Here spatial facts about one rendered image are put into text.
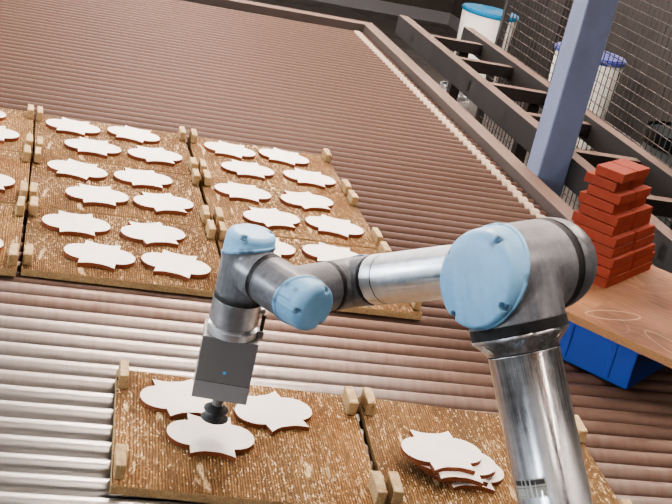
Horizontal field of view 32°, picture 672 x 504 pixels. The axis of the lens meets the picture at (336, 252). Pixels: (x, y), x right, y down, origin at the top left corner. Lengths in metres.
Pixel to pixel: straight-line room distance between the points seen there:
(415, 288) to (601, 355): 0.90
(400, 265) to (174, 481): 0.46
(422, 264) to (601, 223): 1.05
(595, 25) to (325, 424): 2.00
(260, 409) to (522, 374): 0.70
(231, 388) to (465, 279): 0.55
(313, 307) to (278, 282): 0.06
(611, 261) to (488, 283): 1.29
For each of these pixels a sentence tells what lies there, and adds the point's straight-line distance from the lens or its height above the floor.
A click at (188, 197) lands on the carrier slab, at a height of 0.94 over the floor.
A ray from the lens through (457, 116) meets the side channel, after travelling 4.31.
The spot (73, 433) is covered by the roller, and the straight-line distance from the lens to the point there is 1.88.
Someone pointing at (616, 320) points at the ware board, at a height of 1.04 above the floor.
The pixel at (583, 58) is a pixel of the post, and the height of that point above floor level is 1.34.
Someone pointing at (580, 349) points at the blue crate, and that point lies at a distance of 2.49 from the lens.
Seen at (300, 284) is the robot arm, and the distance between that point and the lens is 1.63.
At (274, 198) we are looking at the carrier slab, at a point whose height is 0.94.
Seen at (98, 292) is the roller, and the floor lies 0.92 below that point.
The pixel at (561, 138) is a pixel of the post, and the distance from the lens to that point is 3.73.
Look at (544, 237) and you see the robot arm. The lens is 1.39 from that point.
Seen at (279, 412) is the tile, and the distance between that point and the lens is 1.97.
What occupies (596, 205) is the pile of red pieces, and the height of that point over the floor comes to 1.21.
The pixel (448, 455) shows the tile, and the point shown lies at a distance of 1.92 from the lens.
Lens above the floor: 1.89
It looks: 20 degrees down
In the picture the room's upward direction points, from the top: 13 degrees clockwise
